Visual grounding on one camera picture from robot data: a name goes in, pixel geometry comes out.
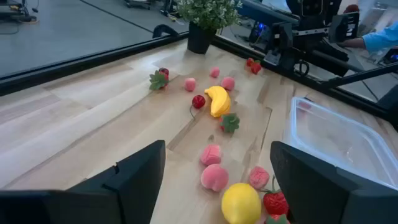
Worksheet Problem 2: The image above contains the green artificial plant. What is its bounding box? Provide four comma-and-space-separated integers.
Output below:
176, 0, 243, 31

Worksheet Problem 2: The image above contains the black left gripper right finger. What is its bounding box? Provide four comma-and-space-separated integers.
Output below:
269, 141, 398, 224

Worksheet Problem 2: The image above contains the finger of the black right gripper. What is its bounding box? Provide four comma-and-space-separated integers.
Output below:
264, 21, 295, 67
328, 11, 361, 44

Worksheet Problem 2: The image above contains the yellow lemon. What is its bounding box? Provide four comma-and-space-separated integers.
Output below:
221, 182, 262, 224

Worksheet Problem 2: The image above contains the person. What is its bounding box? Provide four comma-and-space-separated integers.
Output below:
338, 21, 398, 54

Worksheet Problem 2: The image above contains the black box with blue light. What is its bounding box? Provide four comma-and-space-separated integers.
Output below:
248, 21, 270, 47

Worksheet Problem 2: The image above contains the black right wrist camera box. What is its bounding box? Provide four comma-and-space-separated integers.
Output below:
300, 0, 324, 17

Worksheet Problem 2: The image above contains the black plant pot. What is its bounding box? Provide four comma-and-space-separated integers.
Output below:
187, 21, 218, 55

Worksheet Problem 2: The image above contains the bright red cherry with stem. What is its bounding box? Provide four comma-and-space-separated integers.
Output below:
189, 95, 206, 119

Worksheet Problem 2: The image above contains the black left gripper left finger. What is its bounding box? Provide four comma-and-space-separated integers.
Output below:
0, 139, 167, 224

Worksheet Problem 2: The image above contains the pink toy raspberry front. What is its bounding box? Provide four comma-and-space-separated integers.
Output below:
249, 166, 271, 190

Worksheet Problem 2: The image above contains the yellow banana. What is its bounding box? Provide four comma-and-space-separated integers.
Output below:
204, 85, 232, 118

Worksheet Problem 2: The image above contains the clear plastic tupperware container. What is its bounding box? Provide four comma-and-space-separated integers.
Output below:
284, 96, 398, 190

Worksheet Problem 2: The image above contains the black table edge frame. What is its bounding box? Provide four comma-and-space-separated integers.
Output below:
0, 30, 398, 130

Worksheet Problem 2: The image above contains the black floor equipment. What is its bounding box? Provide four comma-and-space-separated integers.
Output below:
0, 0, 40, 25

